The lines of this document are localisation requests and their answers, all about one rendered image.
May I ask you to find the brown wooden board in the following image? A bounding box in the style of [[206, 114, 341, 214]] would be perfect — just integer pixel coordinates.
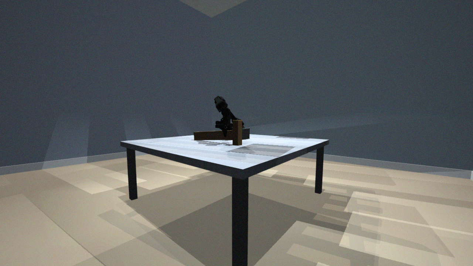
[[194, 130, 232, 140]]

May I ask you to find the dark brown wooden post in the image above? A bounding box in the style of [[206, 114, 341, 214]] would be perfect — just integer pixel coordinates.
[[232, 120, 242, 146]]

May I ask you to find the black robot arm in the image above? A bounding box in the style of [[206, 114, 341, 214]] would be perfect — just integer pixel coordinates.
[[214, 96, 245, 129]]

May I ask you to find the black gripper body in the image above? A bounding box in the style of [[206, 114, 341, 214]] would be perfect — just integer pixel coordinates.
[[215, 116, 232, 128]]

